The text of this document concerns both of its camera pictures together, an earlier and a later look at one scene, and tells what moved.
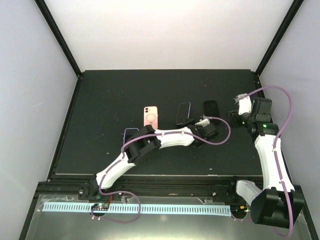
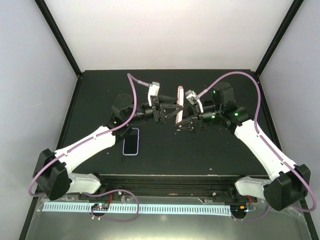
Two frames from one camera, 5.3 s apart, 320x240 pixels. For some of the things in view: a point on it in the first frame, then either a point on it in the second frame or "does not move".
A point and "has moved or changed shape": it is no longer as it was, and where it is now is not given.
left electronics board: x=100 y=207 does not move
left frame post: x=42 y=6 does not move
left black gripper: x=186 y=124 → x=160 y=115
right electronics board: x=238 y=209 does not move
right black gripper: x=233 y=116 → x=197 y=113
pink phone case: x=151 y=116 has moved or changed shape
